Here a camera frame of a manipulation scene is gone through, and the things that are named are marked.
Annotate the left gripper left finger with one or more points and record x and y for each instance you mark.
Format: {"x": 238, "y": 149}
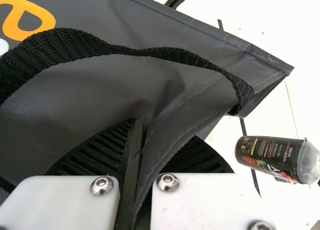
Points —
{"x": 62, "y": 202}

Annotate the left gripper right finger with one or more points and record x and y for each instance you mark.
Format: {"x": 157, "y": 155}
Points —
{"x": 200, "y": 205}

